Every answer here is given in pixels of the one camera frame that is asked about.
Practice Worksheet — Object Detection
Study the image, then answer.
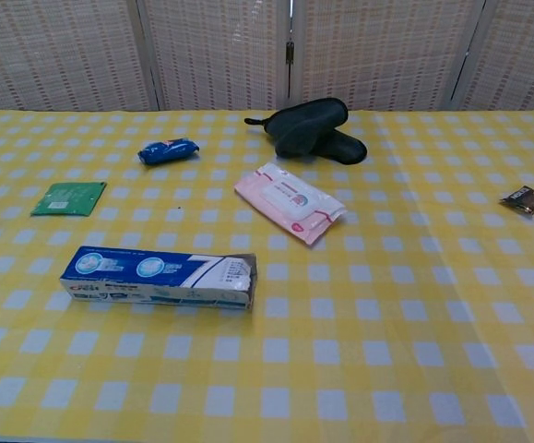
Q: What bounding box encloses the blue white toothpaste box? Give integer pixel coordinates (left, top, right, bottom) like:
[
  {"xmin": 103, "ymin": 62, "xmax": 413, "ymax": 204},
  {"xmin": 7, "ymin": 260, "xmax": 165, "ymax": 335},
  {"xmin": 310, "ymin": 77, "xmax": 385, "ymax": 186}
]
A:
[{"xmin": 59, "ymin": 245, "xmax": 257, "ymax": 311}]

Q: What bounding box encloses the pink wet wipes pack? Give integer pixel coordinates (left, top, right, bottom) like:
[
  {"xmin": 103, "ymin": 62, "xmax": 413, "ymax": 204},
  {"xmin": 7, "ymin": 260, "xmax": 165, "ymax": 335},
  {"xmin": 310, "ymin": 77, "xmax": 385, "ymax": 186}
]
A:
[{"xmin": 232, "ymin": 161, "xmax": 349, "ymax": 249}]

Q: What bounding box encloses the black zip pouch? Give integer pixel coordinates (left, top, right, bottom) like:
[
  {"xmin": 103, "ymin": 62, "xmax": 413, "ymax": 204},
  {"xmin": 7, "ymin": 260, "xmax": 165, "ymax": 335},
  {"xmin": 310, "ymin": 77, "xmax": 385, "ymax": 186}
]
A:
[{"xmin": 243, "ymin": 96, "xmax": 369, "ymax": 164}]

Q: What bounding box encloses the blue snack packet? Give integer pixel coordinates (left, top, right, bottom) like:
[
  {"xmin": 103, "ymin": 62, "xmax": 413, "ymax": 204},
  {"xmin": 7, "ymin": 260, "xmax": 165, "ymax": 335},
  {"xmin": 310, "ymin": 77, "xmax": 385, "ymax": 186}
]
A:
[{"xmin": 137, "ymin": 137, "xmax": 201, "ymax": 168}]

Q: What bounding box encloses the yellow white checked tablecloth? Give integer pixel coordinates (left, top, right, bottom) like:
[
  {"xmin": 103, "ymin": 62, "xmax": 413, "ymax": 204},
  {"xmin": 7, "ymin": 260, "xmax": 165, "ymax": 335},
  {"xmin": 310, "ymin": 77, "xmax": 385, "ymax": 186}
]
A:
[{"xmin": 0, "ymin": 109, "xmax": 534, "ymax": 443}]

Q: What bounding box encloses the woven folding screen panel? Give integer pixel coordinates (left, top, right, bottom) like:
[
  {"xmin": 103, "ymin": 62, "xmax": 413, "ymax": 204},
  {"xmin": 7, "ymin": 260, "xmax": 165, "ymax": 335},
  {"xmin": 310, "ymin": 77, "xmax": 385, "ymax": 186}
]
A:
[
  {"xmin": 136, "ymin": 0, "xmax": 295, "ymax": 112},
  {"xmin": 289, "ymin": 0, "xmax": 487, "ymax": 112},
  {"xmin": 450, "ymin": 0, "xmax": 534, "ymax": 112},
  {"xmin": 0, "ymin": 0, "xmax": 164, "ymax": 114}
]

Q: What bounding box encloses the green flat sachet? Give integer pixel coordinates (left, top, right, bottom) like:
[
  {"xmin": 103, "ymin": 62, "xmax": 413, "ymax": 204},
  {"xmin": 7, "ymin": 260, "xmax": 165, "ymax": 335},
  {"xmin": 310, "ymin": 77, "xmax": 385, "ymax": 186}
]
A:
[{"xmin": 30, "ymin": 181, "xmax": 108, "ymax": 218}]

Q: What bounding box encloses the brown snack packet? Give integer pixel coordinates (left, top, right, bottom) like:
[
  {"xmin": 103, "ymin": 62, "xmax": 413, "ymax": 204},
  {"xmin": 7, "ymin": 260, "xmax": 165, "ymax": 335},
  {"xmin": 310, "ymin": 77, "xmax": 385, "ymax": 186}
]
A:
[{"xmin": 498, "ymin": 185, "xmax": 534, "ymax": 217}]

